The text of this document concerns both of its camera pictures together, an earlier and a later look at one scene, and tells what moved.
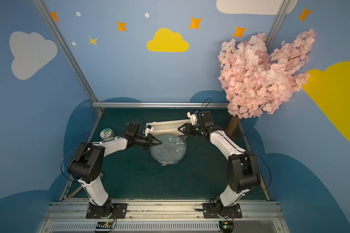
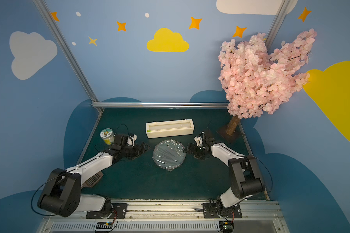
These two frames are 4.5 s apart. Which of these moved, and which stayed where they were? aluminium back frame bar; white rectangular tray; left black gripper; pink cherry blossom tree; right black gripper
Moved: left black gripper; right black gripper
Stayed: white rectangular tray; aluminium back frame bar; pink cherry blossom tree
